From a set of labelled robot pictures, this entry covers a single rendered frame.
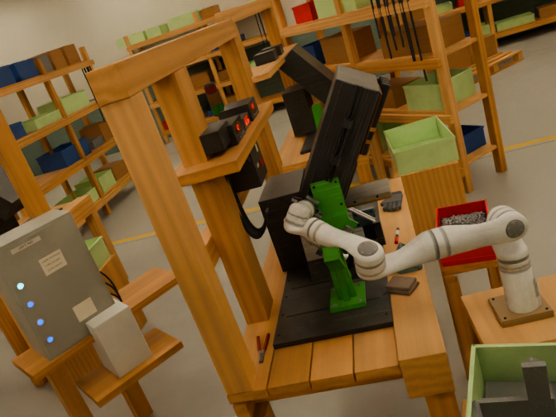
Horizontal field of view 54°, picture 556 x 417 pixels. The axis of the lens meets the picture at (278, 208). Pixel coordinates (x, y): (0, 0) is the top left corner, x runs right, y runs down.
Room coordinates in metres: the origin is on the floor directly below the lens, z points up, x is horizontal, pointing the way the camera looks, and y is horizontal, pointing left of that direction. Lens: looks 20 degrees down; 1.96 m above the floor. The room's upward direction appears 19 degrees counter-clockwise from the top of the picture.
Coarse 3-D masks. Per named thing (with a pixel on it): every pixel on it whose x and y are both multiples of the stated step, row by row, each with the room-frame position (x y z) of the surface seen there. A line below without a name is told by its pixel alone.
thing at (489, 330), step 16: (496, 288) 1.59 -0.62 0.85; (544, 288) 1.50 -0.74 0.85; (464, 304) 1.56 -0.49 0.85; (480, 304) 1.53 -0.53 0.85; (480, 320) 1.45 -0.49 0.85; (496, 320) 1.42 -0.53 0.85; (544, 320) 1.35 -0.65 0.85; (480, 336) 1.38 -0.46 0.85; (496, 336) 1.36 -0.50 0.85; (512, 336) 1.33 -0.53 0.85; (528, 336) 1.31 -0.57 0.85; (544, 336) 1.29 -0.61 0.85
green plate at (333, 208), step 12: (324, 180) 2.02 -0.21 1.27; (336, 180) 2.00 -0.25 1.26; (312, 192) 2.02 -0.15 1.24; (324, 192) 2.01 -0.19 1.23; (336, 192) 2.00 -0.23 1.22; (324, 204) 2.00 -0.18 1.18; (336, 204) 1.99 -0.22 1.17; (324, 216) 1.99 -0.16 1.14; (336, 216) 1.98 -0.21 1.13; (348, 216) 1.97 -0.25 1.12
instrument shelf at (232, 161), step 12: (264, 108) 2.44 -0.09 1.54; (264, 120) 2.29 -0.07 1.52; (252, 132) 2.04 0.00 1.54; (240, 144) 1.91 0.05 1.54; (252, 144) 1.98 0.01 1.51; (216, 156) 1.85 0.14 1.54; (228, 156) 1.79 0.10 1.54; (240, 156) 1.77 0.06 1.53; (180, 168) 1.86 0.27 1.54; (192, 168) 1.80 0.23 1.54; (204, 168) 1.74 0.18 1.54; (216, 168) 1.73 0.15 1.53; (228, 168) 1.72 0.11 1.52; (240, 168) 1.72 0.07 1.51; (180, 180) 1.76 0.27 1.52; (192, 180) 1.75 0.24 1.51; (204, 180) 1.74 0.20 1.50
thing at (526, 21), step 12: (456, 0) 9.83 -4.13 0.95; (480, 0) 9.60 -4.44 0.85; (492, 0) 9.38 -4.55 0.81; (408, 12) 9.88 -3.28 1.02; (420, 12) 9.81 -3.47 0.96; (444, 12) 9.64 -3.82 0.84; (528, 12) 9.67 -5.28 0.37; (540, 12) 9.30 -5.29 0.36; (552, 12) 9.24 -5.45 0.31; (396, 24) 9.96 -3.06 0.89; (492, 24) 9.44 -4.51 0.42; (504, 24) 9.44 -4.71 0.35; (516, 24) 9.38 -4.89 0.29; (528, 24) 9.29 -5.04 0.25; (540, 24) 9.19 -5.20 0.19
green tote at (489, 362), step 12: (480, 348) 1.20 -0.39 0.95; (492, 348) 1.19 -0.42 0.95; (504, 348) 1.17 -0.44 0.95; (516, 348) 1.16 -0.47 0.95; (528, 348) 1.15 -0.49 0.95; (540, 348) 1.13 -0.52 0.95; (552, 348) 1.12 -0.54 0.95; (480, 360) 1.21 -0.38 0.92; (492, 360) 1.19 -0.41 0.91; (504, 360) 1.18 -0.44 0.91; (516, 360) 1.16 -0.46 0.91; (540, 360) 1.14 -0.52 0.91; (552, 360) 1.12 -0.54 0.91; (480, 372) 1.19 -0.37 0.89; (492, 372) 1.19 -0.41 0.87; (504, 372) 1.18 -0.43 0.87; (516, 372) 1.17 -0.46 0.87; (552, 372) 1.13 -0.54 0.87; (468, 384) 1.09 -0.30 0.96; (480, 384) 1.16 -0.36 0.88; (468, 396) 1.05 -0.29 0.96; (480, 396) 1.13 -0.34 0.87; (468, 408) 1.01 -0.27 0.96
